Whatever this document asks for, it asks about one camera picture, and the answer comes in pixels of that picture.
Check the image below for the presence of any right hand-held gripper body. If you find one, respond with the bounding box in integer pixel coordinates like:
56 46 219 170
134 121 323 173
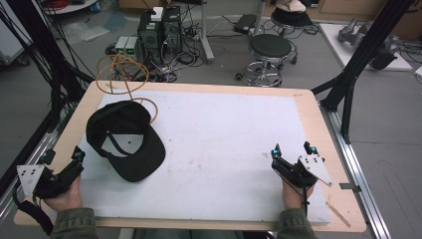
271 154 333 189

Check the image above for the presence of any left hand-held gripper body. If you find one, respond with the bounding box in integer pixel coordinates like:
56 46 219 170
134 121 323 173
16 159 85 200

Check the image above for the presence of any person's left hand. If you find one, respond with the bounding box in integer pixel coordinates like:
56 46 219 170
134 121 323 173
44 174 84 214

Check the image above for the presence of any person's right hand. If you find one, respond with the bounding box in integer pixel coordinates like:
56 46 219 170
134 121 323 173
281 176 316 211

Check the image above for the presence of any grey tape strip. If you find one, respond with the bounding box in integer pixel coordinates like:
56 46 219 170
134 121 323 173
338 181 362 194

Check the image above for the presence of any thin wooden stick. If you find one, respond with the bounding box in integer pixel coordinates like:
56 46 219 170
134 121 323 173
324 200 352 229

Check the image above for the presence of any white foam mat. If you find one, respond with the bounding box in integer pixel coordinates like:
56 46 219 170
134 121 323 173
79 91 331 224

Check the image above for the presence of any black baseball cap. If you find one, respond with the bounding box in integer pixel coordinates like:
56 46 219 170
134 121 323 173
86 101 166 183

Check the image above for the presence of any black round stool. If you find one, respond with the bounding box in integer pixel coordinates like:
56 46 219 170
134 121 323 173
234 33 299 89

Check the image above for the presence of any white floor platform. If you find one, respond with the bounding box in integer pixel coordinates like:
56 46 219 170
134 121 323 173
318 22 413 73

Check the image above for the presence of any small white box unit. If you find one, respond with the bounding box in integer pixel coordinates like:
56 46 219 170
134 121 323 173
114 35 129 56
124 35 139 56

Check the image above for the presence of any black flat box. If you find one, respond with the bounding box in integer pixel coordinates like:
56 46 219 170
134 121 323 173
232 13 257 35

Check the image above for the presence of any black stool with beige cushion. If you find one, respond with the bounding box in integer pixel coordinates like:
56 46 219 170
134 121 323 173
270 0 314 38

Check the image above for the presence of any black computer tower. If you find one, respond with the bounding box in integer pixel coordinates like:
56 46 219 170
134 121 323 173
161 5 183 55
136 11 164 66

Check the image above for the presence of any white device on computer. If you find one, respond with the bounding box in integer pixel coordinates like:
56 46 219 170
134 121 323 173
150 6 164 23

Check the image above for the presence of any aluminium rail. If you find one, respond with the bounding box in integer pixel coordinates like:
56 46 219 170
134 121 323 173
318 102 393 239
0 109 73 224

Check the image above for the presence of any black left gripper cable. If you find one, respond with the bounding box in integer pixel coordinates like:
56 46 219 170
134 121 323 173
12 181 55 236

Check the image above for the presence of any tan wire hat stand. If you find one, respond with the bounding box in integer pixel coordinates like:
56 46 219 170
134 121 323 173
96 53 160 124

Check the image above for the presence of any black metal frame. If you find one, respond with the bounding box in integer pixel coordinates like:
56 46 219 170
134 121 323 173
0 0 96 197
311 0 417 145

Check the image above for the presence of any tangle of floor cables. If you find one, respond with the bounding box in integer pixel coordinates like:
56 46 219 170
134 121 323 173
105 19 208 84

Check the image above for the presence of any grey metal post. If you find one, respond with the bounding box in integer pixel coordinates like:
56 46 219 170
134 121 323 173
198 0 216 65

